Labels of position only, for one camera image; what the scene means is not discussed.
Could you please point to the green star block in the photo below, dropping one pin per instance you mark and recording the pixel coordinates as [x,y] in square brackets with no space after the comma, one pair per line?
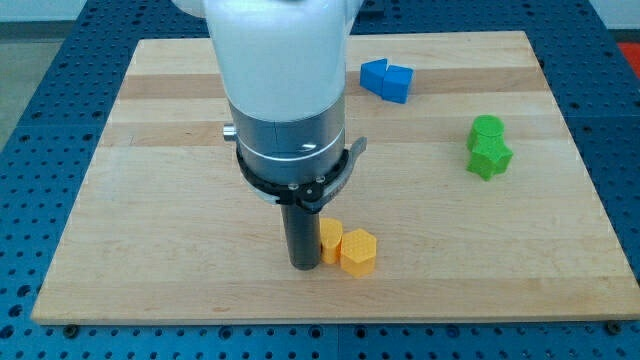
[489,155]

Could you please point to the yellow heart block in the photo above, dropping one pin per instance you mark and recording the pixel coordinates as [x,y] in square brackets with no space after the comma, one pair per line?
[331,232]

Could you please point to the blue cube block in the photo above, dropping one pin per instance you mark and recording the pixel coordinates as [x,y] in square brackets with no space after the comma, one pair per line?
[397,83]

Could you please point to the green cylinder block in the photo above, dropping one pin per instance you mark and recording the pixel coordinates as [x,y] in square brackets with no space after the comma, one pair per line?
[485,127]

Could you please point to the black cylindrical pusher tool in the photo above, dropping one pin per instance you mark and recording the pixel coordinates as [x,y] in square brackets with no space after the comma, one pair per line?
[302,232]

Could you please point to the wooden board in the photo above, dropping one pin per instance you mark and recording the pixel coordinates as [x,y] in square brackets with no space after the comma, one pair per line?
[164,229]

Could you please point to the yellow hexagon block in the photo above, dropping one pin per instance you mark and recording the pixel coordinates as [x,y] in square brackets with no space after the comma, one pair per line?
[358,253]

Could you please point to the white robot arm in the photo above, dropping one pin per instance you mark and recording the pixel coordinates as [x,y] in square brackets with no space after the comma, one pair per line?
[283,67]

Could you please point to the blue perforated table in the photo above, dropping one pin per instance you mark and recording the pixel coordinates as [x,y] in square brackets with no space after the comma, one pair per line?
[45,159]

